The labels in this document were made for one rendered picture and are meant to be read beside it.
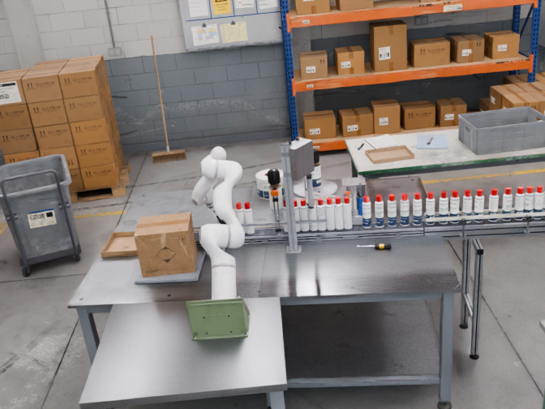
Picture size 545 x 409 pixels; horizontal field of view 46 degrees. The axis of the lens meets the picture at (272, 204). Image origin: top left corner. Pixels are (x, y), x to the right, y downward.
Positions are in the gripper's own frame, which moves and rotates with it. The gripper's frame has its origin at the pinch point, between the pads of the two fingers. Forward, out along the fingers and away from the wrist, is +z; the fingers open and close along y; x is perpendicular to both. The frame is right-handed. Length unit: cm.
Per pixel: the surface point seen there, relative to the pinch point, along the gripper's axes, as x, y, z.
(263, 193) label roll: -18, 49, 9
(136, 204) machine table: 74, 63, -15
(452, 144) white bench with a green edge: -152, 153, 70
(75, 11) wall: 181, 409, -156
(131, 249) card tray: 60, -5, -10
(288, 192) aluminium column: -48, -16, -11
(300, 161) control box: -62, -15, -25
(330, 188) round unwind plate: -60, 58, 27
